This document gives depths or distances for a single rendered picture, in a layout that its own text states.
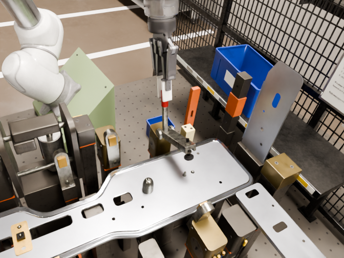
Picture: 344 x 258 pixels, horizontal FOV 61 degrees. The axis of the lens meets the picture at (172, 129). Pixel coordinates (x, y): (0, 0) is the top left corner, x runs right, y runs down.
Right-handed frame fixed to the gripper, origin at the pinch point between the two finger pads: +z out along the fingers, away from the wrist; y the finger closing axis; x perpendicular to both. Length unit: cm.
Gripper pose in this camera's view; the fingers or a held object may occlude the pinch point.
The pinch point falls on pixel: (164, 88)
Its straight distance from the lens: 88.4
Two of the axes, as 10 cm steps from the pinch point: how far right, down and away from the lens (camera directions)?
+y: 4.9, 4.3, -7.6
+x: 8.7, -2.7, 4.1
